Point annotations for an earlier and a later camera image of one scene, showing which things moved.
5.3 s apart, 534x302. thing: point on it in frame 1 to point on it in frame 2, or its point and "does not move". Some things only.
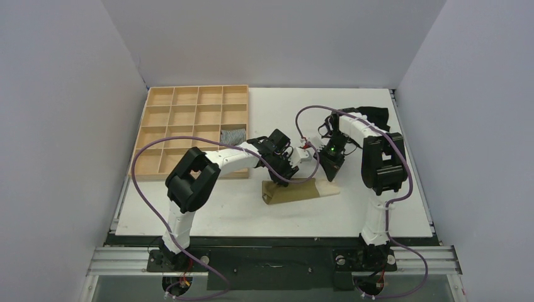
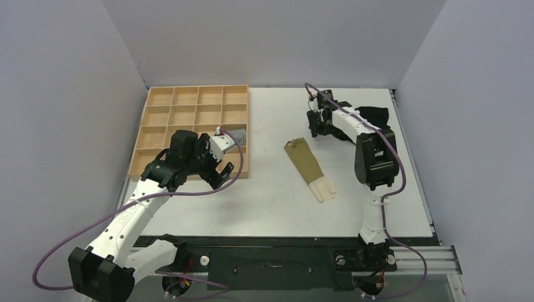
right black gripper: x=332 y=157 to x=317 y=115
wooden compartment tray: x=194 y=111 does not move
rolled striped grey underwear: x=233 y=136 does not move
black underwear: x=378 y=116 does not move
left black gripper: x=288 y=171 to x=215 y=181
